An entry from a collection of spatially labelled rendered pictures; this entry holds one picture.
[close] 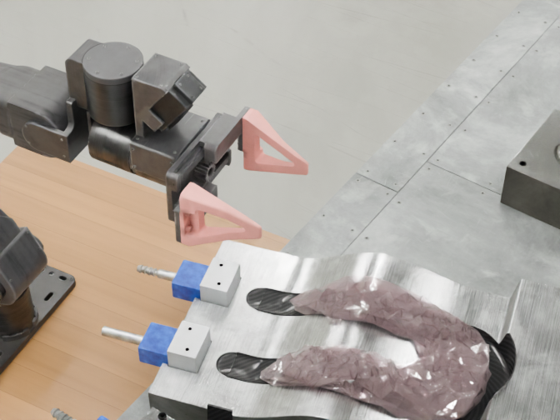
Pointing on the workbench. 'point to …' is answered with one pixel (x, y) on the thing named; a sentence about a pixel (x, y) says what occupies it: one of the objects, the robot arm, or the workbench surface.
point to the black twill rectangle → (218, 412)
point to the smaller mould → (537, 175)
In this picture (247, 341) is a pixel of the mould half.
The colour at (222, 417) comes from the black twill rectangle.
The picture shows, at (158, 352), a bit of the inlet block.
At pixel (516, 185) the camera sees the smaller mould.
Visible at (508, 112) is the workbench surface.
